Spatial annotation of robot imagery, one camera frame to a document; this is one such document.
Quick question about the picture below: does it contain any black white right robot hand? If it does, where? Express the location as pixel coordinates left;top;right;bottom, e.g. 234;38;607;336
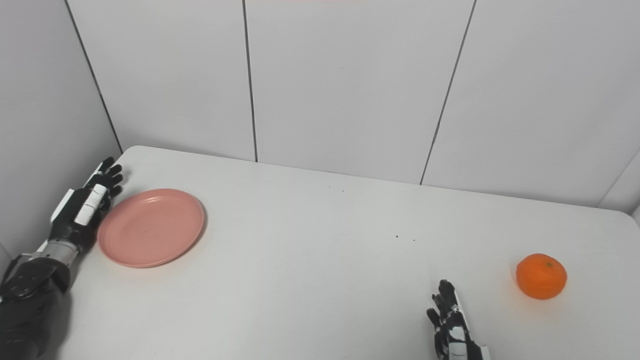
426;279;491;360

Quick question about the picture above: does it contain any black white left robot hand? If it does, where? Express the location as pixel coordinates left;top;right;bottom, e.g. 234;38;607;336
48;157;124;251

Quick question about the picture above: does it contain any pink round plate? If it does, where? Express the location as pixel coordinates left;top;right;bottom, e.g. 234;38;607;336
97;188;206;269

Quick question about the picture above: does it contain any orange fruit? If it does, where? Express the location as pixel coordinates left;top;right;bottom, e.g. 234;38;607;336
516;253;568;301

